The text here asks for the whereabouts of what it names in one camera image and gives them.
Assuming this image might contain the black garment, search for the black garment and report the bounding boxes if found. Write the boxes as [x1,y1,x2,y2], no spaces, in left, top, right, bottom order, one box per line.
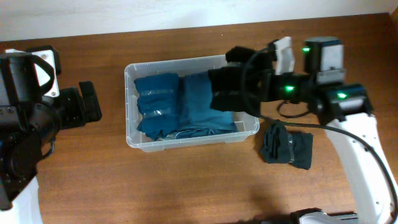
[208,46,274,117]
[260,123,313,170]

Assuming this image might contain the clear plastic storage container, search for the clear plastic storage container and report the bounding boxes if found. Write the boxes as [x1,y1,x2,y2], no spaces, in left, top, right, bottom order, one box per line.
[124,55,260,152]

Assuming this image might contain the blue garment with tape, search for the blue garment with tape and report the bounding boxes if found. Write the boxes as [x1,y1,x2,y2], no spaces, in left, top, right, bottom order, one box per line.
[134,73,180,141]

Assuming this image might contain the dark blue jeans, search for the dark blue jeans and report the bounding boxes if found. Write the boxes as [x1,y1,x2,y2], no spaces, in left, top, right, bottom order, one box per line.
[170,72,238,139]

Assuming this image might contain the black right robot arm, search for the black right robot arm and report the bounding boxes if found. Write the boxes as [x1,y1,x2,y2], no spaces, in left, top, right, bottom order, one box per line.
[261,37,397,223]

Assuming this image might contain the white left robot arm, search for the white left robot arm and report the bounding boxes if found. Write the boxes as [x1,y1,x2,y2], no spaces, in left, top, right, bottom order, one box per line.
[1,45,102,223]

